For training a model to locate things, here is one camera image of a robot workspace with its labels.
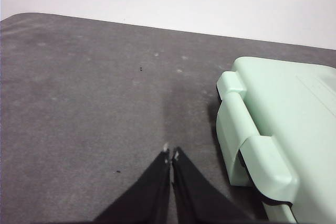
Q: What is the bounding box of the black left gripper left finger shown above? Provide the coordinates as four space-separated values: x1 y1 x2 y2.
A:
93 144 172 224

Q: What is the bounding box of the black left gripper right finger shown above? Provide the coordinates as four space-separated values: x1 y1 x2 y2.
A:
171 146 257 224

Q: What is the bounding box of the mint green breakfast machine base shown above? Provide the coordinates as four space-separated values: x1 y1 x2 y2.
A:
215 92 299 224

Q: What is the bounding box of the green griddle cover, silver handle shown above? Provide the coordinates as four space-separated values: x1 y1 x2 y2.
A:
215 56 336 224

